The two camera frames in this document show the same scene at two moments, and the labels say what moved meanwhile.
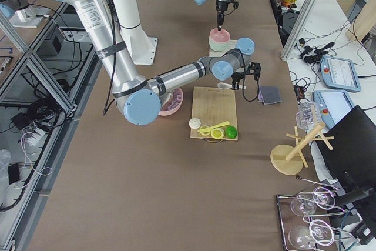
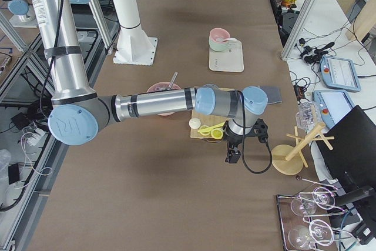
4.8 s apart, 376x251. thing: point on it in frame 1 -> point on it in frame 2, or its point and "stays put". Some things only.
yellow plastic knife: [210, 129] stays put
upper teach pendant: [339, 73] stays put
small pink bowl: [219, 36] stays put
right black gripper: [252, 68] -> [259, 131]
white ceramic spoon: [224, 86] -> [228, 39]
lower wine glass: [319, 231] stays put
